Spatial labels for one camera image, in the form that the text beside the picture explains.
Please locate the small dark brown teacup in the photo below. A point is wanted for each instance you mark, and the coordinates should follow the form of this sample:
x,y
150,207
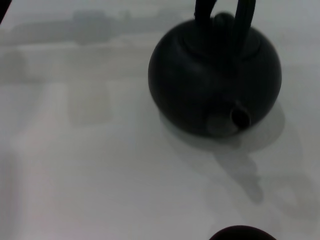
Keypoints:
x,y
240,233

